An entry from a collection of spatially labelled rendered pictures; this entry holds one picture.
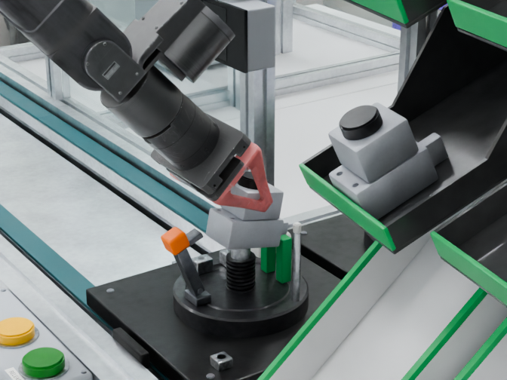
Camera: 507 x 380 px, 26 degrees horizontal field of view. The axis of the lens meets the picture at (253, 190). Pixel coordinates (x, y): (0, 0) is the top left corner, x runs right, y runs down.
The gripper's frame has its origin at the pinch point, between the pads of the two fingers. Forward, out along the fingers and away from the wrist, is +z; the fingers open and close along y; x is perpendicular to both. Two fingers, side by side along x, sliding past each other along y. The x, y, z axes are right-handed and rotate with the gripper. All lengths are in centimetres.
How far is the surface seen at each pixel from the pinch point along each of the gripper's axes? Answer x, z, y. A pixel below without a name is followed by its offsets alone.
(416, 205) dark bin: -2.8, -15.0, -33.3
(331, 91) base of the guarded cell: -36, 65, 79
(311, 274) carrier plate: 1.9, 14.7, 1.3
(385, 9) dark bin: -10.8, -26.0, -31.2
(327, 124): -27, 57, 64
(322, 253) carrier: -1.1, 17.4, 4.6
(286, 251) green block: 2.2, 6.7, -2.0
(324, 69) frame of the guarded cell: -39, 64, 83
